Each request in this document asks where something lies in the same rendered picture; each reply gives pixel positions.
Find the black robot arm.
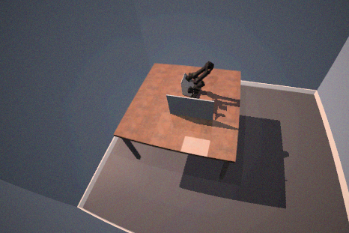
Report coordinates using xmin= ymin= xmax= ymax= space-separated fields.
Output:
xmin=185 ymin=61 xmax=214 ymax=93

